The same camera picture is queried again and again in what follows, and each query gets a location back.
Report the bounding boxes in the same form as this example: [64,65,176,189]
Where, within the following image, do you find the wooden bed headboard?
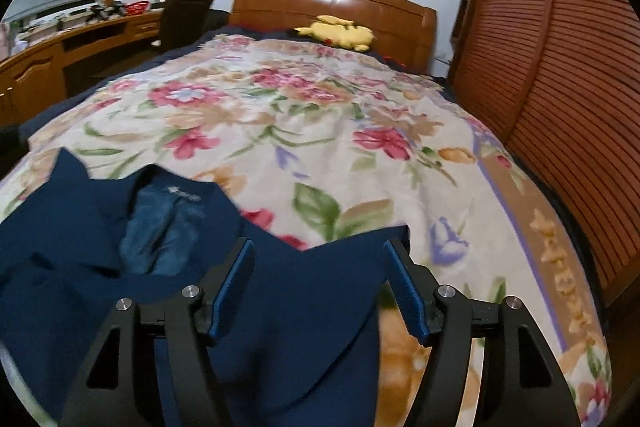
[231,0,438,75]

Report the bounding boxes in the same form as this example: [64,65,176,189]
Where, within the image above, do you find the wooden louvred wardrobe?
[447,0,640,308]

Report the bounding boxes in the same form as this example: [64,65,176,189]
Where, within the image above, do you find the blue suit jacket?
[0,147,411,427]

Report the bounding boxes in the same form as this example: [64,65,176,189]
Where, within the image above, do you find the dark desk chair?
[150,0,218,54]

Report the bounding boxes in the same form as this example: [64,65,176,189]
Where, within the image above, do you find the floral blanket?
[0,34,613,427]

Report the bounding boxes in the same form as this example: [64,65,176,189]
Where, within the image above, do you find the yellow plush toy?
[292,14,377,52]

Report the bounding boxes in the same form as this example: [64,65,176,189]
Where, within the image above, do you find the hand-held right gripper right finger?
[382,237,583,427]

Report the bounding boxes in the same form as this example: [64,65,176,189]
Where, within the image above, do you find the wooden desk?
[0,9,166,128]

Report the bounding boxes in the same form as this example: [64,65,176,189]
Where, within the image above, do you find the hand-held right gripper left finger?
[59,237,256,427]

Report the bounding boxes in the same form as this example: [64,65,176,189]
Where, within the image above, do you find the black metal device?
[87,2,126,22]

